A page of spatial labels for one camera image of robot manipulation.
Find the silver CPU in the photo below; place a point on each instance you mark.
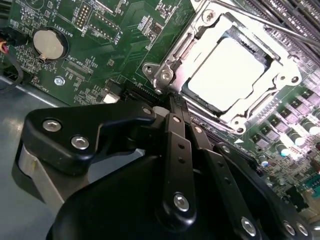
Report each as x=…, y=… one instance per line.
x=225, y=72

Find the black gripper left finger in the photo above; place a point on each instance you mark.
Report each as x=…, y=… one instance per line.
x=62, y=140

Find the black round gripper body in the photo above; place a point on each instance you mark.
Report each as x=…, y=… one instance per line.
x=120, y=207

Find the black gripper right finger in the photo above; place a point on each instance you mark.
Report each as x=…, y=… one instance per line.
x=220, y=172

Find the metal socket cover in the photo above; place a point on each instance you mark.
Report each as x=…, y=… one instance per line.
x=273, y=75

